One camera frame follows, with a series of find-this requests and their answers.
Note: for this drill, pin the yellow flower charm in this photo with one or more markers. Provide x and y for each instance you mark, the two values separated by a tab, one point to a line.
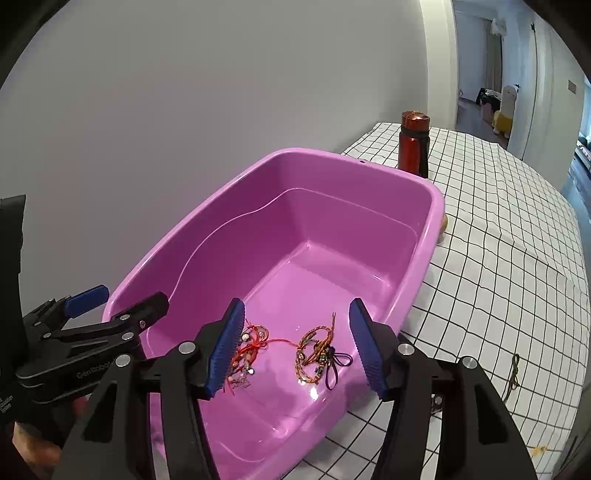
538	447

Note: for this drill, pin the person's left hand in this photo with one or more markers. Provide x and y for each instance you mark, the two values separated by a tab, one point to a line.
41	443

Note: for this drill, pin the red water bottle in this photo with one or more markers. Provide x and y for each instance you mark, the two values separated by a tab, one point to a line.
408	147

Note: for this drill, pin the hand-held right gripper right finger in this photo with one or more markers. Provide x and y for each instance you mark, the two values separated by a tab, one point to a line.
369	350

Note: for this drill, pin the white checkered tablecloth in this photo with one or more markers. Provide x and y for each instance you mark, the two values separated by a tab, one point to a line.
498	240

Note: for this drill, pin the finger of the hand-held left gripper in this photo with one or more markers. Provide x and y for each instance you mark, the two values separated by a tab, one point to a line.
85	300
134	318

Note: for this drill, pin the yellow red apple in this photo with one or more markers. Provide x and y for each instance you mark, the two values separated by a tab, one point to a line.
443	225

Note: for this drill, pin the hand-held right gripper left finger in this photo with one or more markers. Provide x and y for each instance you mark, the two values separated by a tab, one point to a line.
226	350

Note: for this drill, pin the purple plastic basin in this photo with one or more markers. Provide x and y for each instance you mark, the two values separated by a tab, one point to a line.
323	230

